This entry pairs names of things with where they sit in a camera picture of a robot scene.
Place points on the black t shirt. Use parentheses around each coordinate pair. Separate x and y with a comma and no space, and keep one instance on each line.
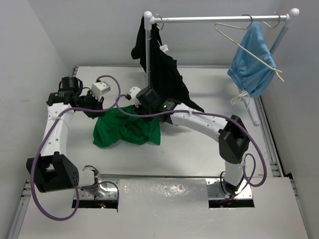
(166,80)

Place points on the light blue shorts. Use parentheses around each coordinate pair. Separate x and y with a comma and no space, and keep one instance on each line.
(247,73)

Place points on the cream wire hanger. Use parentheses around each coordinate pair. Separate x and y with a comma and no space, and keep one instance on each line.
(277,72)

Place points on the white front cover panel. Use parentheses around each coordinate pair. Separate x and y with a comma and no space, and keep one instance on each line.
(176,209)

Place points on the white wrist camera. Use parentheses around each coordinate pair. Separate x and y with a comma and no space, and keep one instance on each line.
(99,88)
(132,96)

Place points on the hanger holding blue shorts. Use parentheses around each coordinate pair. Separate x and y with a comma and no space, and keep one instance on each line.
(271,24)

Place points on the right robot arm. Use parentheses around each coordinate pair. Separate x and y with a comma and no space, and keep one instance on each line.
(232,142)

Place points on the green t shirt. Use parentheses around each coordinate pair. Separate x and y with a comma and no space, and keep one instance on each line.
(115,125)

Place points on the silver white clothes rack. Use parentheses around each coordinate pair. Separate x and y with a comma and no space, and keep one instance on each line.
(289,18)

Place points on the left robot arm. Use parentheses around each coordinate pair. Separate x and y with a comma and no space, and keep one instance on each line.
(53,171)

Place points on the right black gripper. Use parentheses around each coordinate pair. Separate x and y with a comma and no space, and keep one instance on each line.
(139,110)

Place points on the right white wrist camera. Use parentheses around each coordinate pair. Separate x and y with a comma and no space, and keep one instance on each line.
(132,96)

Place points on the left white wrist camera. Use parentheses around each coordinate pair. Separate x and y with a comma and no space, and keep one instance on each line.
(99,88)

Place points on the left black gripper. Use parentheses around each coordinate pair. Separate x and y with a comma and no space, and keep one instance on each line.
(98,105)

